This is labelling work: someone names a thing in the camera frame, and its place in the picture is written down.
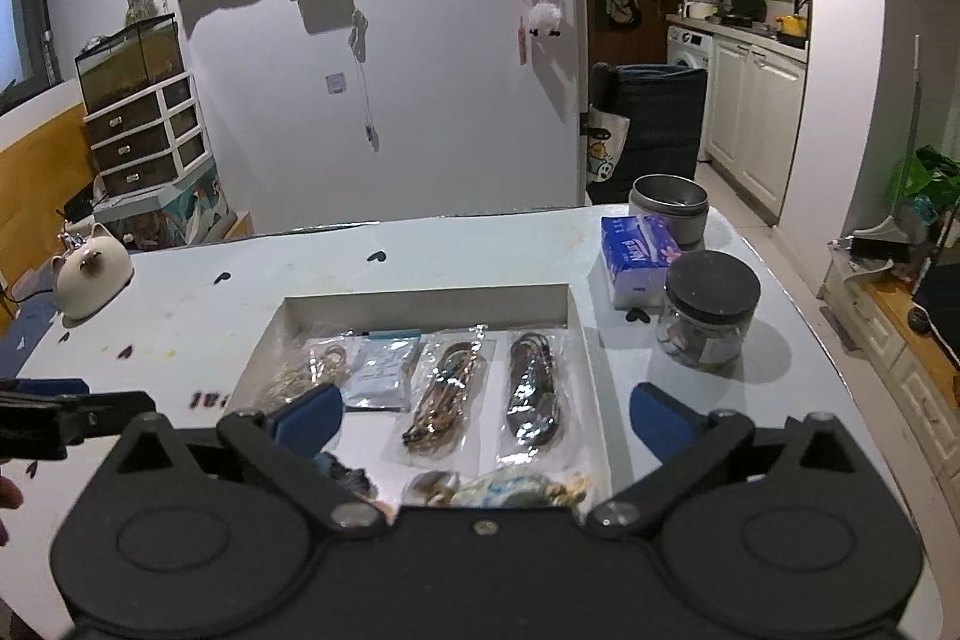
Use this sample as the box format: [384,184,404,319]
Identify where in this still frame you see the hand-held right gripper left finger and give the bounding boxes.
[112,383,387,540]

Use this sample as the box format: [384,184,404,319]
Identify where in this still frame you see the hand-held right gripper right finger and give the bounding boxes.
[585,383,875,536]

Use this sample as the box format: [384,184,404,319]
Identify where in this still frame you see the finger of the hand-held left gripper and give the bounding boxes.
[0,377,158,447]

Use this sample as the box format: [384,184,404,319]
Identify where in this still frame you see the blue crochet scrunchie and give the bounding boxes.
[315,451,377,500]

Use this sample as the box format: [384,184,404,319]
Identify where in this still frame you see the bag of beige hair ties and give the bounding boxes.
[255,329,425,417]

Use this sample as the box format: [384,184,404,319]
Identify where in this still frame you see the bag of dark hair ties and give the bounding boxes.
[495,325,587,470]

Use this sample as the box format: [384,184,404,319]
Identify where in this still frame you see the bag of brown hair ties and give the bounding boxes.
[382,325,500,462]

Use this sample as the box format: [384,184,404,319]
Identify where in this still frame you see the silver satin scrunchie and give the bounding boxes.
[405,470,463,507]

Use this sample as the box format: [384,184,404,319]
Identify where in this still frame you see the white cardboard box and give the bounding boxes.
[221,284,617,513]

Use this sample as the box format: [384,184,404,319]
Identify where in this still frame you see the person's left hand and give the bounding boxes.
[0,476,23,547]

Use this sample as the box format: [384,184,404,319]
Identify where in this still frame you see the glass jar black lid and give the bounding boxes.
[657,251,763,372]

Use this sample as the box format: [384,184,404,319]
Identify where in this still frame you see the blue tissue pack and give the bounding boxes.
[599,213,684,313]

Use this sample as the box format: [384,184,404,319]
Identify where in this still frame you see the printed cloth side table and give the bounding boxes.
[93,173,227,253]

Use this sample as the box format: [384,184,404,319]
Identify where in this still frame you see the round metal tin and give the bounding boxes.
[628,173,710,248]

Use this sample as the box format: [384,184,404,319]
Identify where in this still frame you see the white low cabinet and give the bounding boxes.
[820,263,960,462]

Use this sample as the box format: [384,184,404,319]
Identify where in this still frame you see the cartoon print tote bag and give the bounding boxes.
[584,103,632,185]

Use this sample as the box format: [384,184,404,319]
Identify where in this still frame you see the white drawer unit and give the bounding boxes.
[82,70,209,200]

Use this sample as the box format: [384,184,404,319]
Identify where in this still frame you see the dark fabric hamper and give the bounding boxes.
[588,62,708,208]

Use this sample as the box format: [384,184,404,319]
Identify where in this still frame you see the white kitchen cabinet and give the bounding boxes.
[708,35,809,223]

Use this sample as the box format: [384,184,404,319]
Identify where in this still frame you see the glass fish tank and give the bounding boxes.
[74,13,185,114]

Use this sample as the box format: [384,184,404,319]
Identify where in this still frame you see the green plant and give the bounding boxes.
[888,144,960,238]

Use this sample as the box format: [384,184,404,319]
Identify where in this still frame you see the white washing machine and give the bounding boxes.
[665,23,714,80]

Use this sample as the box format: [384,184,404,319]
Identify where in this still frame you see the white sheep plush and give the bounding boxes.
[526,0,564,39]

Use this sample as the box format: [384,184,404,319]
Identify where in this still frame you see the window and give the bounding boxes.
[0,0,55,95]

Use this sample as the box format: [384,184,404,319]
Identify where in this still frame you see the hanging white cord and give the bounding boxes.
[348,9,380,151]

